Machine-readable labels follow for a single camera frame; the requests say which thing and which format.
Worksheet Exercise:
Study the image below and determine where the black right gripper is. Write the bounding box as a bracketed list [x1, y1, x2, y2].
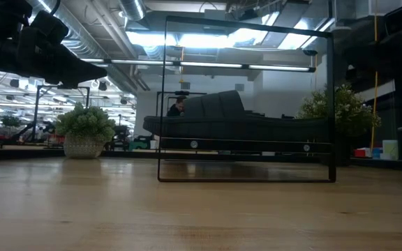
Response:
[343, 33, 402, 81]

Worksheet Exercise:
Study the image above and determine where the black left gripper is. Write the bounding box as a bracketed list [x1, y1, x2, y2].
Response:
[16, 27, 108, 90]

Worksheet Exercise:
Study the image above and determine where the black metal wooden shelf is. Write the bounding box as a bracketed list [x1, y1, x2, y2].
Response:
[157, 15, 337, 183]

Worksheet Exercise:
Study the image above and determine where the large flowering plant dark pot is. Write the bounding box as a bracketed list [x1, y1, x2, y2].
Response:
[297, 83, 382, 167]

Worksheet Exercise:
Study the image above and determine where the small green plant white pot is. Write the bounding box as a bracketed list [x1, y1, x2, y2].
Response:
[54, 102, 117, 160]

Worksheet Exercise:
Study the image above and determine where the bright ceiling light panel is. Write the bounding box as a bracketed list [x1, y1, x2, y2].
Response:
[277, 17, 336, 50]
[126, 12, 278, 50]

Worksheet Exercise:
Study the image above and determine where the pale green box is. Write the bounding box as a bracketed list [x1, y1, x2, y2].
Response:
[382, 139, 400, 161]

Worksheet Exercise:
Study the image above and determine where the green background cart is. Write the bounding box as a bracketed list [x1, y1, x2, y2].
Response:
[128, 134, 158, 151]

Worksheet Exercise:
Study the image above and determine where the person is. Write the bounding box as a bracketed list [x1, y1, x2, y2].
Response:
[166, 96, 187, 118]

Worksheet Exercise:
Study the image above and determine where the long hanging strip light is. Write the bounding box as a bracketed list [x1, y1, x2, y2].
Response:
[80, 57, 316, 73]

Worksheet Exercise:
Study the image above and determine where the black background rig frame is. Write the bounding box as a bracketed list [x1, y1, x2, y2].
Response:
[29, 84, 91, 142]
[155, 90, 208, 118]

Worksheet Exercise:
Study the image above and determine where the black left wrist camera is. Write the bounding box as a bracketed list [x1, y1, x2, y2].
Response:
[29, 9, 70, 45]

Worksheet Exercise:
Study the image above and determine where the narrow silver air duct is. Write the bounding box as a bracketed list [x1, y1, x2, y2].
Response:
[119, 0, 147, 22]

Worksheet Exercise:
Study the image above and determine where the black aluminium frame rail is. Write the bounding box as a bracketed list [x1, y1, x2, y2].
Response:
[0, 148, 331, 163]
[349, 156, 402, 172]

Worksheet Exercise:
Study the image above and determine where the thin yellow hanging cord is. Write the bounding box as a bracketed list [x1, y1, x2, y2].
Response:
[178, 46, 186, 84]

